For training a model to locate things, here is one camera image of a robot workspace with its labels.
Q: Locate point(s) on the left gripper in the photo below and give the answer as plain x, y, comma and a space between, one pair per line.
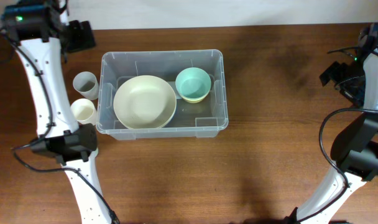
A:
85, 42

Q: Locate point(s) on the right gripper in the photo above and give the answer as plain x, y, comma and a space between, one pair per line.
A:
333, 73

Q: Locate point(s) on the grey cup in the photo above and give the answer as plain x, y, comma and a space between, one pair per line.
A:
87, 85

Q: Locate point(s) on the cream cup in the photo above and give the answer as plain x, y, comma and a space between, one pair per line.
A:
84, 111

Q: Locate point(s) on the beige plate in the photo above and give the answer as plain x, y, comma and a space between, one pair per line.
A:
145, 102

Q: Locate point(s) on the green bowl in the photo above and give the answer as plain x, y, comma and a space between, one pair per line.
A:
193, 82

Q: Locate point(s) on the yellow bowl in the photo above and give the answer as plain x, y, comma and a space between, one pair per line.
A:
193, 100

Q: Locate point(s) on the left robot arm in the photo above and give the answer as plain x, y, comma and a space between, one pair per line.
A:
42, 35

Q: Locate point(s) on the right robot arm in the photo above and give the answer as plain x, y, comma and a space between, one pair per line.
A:
354, 153

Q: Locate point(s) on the clear plastic storage bin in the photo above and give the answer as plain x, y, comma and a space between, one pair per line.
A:
202, 120

